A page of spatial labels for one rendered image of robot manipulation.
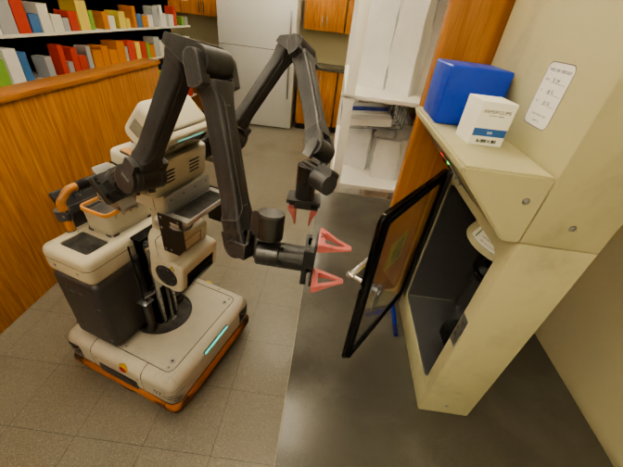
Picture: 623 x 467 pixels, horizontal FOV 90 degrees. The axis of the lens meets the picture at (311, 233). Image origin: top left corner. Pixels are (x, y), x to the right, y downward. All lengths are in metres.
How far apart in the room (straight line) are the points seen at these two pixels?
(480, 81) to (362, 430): 0.70
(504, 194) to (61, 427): 1.95
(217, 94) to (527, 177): 0.55
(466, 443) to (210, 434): 1.23
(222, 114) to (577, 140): 0.57
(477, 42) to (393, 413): 0.79
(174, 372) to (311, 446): 1.00
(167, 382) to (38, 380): 0.78
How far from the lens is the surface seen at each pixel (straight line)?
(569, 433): 1.01
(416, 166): 0.83
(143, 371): 1.69
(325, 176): 0.84
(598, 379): 1.07
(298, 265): 0.69
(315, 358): 0.85
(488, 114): 0.53
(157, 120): 0.84
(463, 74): 0.61
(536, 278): 0.58
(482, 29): 0.79
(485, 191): 0.46
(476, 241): 0.66
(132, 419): 1.91
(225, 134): 0.69
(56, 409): 2.07
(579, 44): 0.54
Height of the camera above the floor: 1.64
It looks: 35 degrees down
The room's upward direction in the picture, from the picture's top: 7 degrees clockwise
